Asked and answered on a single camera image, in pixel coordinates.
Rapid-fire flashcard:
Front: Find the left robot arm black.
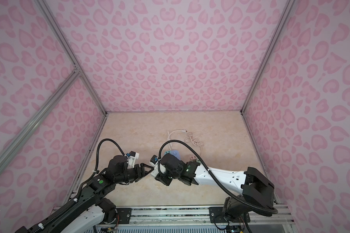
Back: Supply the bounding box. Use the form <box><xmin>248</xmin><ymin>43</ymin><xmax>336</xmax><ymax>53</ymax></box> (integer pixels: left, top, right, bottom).
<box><xmin>16</xmin><ymin>155</ymin><xmax>154</xmax><ymax>233</ymax></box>

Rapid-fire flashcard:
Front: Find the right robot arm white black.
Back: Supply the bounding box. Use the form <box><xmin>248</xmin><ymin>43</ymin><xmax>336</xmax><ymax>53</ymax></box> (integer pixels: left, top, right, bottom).
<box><xmin>150</xmin><ymin>153</ymin><xmax>278</xmax><ymax>222</ymax></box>

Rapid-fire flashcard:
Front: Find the blue square power strip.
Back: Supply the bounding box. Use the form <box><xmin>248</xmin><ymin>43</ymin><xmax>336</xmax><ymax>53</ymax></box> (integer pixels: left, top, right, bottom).
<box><xmin>165</xmin><ymin>150</ymin><xmax>181</xmax><ymax>160</ymax></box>

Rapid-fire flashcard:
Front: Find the pink power strip cable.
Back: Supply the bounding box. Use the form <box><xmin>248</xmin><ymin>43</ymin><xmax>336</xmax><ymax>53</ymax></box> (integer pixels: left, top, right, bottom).
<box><xmin>183</xmin><ymin>131</ymin><xmax>205</xmax><ymax>156</ymax></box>

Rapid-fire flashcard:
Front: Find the white power strip cable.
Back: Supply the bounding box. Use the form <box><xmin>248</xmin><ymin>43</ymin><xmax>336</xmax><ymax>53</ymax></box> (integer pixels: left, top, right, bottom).
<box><xmin>167</xmin><ymin>129</ymin><xmax>188</xmax><ymax>150</ymax></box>

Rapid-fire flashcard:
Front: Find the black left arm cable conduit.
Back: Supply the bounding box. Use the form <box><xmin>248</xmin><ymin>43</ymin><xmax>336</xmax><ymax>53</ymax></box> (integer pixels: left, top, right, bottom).
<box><xmin>31</xmin><ymin>138</ymin><xmax>126</xmax><ymax>233</ymax></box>

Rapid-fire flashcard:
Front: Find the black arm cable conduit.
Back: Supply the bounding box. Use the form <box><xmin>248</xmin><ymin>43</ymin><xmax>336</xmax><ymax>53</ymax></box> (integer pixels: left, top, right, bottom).
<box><xmin>158</xmin><ymin>139</ymin><xmax>279</xmax><ymax>215</ymax></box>
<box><xmin>31</xmin><ymin>138</ymin><xmax>126</xmax><ymax>233</ymax></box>

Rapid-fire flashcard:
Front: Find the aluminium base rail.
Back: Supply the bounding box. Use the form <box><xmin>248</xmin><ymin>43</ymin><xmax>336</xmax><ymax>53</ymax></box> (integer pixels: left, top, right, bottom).
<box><xmin>52</xmin><ymin>203</ymin><xmax>298</xmax><ymax>233</ymax></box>

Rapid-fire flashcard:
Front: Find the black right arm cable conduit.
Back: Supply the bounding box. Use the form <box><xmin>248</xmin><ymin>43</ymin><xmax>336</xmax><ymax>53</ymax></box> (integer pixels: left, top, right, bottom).
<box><xmin>158</xmin><ymin>139</ymin><xmax>279</xmax><ymax>215</ymax></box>

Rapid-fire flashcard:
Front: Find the aluminium frame profile left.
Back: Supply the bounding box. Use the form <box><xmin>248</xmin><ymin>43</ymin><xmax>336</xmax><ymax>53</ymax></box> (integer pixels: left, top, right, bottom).
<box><xmin>0</xmin><ymin>1</ymin><xmax>107</xmax><ymax>176</ymax></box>

